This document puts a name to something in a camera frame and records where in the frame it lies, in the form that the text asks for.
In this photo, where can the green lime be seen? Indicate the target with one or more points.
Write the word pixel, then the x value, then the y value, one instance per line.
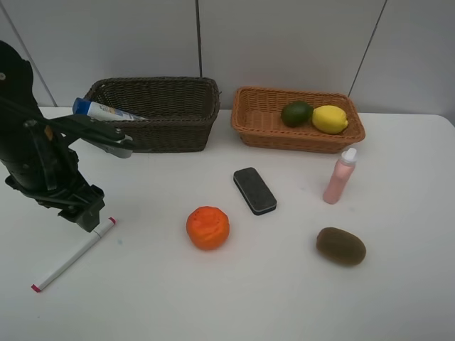
pixel 296 113

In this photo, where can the white bottle blue cap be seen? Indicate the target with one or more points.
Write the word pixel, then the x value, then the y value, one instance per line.
pixel 102 112

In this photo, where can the yellow lemon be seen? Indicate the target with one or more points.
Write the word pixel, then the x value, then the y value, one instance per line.
pixel 330 119

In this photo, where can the light orange wicker basket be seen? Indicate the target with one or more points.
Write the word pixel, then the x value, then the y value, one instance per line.
pixel 256 117

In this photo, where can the dark brown wicker basket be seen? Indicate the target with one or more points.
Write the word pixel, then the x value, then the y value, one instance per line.
pixel 179 111

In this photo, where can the black whiteboard eraser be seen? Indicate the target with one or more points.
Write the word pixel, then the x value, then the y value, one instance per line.
pixel 255 191

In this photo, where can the brown kiwi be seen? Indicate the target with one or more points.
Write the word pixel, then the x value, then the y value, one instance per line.
pixel 340 246

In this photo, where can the pink bottle white cap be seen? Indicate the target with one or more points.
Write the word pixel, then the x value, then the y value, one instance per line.
pixel 341 174

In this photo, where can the orange mandarin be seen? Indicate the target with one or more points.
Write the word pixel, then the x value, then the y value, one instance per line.
pixel 208 228

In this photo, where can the white marker pink caps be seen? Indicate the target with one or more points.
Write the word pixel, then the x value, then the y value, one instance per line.
pixel 74 254

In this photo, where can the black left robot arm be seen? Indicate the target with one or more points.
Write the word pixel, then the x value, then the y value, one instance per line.
pixel 17 100

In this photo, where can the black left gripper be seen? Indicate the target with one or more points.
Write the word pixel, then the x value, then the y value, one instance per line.
pixel 43 168

